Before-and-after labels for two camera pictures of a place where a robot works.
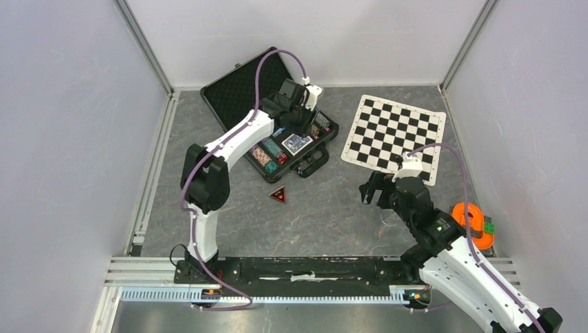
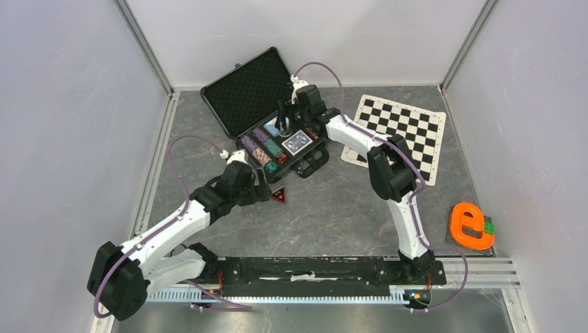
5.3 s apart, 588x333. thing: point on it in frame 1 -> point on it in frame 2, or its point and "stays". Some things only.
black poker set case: x=242 y=90 stays
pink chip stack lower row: x=261 y=157 stays
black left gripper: x=304 y=128 -> x=257 y=193
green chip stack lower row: x=272 y=166 stays
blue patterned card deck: x=295 y=143 stays
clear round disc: x=388 y=217 -> x=286 y=133
